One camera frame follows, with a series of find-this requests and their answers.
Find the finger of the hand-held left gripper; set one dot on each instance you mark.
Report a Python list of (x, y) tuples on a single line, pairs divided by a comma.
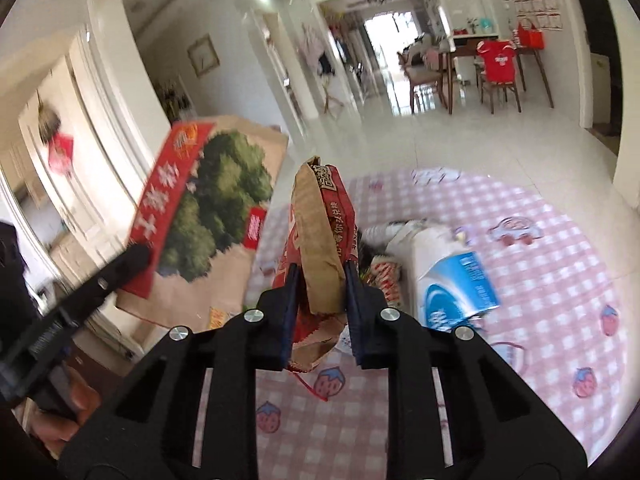
[(122, 267)]

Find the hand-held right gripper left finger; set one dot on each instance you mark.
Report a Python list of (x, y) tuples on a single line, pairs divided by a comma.
[(292, 305)]

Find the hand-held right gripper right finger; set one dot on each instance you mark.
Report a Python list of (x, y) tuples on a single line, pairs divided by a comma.
[(351, 305)]

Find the brown red snack bag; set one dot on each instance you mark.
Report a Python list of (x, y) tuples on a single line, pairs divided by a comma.
[(320, 240)]

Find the brown tree print paper bag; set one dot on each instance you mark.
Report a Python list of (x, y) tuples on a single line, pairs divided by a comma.
[(220, 200)]

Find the person's left hand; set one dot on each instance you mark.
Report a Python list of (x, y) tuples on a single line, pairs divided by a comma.
[(60, 425)]

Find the red white snack packet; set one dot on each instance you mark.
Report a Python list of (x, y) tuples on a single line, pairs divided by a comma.
[(386, 280)]

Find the yellow snack packet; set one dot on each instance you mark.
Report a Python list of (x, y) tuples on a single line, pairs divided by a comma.
[(218, 318)]

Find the white crumpled wrapper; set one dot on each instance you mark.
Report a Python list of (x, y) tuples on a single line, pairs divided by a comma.
[(395, 232)]

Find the blue white tissue box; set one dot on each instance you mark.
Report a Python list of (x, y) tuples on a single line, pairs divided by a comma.
[(450, 285)]

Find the red knot door decoration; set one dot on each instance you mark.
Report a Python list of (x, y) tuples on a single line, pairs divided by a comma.
[(60, 152)]

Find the pink checkered tablecloth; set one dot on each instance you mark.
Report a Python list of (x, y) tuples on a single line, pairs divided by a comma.
[(550, 270)]

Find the wooden dining chair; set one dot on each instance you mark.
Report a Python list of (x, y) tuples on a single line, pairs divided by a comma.
[(425, 77)]

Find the hanging clothes on rack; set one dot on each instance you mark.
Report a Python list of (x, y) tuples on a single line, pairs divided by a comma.
[(316, 50)]

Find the red chair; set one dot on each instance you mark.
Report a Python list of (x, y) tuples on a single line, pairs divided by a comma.
[(500, 92)]

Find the wooden dining table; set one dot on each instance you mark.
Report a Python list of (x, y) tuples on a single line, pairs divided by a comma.
[(465, 52)]

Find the red shirt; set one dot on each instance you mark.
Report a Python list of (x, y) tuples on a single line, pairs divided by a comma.
[(497, 62)]

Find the teal container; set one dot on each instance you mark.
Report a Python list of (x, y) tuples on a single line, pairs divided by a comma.
[(485, 24)]

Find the red basket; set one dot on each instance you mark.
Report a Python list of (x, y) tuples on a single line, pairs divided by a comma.
[(530, 37)]

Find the white appliance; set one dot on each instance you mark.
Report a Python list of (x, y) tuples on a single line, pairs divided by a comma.
[(601, 90)]

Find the framed wall picture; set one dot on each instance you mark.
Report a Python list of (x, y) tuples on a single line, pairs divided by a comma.
[(203, 55)]

